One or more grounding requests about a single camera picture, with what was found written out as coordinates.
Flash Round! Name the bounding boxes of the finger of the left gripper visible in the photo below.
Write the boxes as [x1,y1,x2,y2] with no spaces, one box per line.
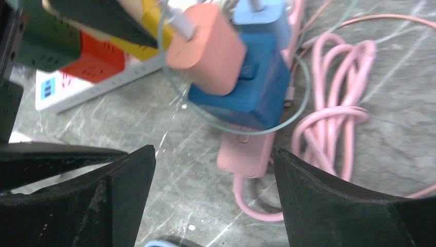
[42,0,149,44]
[1,142,128,193]

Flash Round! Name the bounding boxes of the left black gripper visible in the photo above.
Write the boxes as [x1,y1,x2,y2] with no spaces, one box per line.
[1,1,27,144]

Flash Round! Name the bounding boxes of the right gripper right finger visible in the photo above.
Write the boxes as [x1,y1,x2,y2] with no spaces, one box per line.
[272,148,435,246]

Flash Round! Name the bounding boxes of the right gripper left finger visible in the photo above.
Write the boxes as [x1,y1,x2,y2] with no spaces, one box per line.
[1,145,156,246]

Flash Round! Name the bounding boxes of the white power strip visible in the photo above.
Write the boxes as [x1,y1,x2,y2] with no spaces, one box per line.
[35,54,165,114]

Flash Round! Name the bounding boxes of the light blue power strip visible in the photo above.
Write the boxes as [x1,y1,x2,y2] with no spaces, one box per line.
[143,238,205,247]

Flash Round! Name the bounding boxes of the pink cable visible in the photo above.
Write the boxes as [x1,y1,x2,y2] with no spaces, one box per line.
[232,13,436,223]

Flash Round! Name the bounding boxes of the blue cube socket adapter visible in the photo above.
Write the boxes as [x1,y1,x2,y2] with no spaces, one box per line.
[187,32,292,132]

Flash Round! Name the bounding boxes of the red cube socket adapter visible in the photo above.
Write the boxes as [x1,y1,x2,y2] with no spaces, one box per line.
[60,32,125,83]

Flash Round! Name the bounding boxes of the green cube socket adapter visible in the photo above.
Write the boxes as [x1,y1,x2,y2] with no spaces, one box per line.
[17,0,81,72]

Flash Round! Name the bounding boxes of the beige orange cube adapter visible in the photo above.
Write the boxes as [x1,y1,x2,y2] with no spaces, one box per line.
[110,0,161,61]

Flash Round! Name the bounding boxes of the pink flat power adapter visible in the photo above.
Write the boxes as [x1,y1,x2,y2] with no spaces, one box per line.
[216,132,275,178]

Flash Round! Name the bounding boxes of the salmon pink usb charger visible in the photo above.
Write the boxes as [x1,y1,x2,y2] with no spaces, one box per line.
[166,3,247,96]

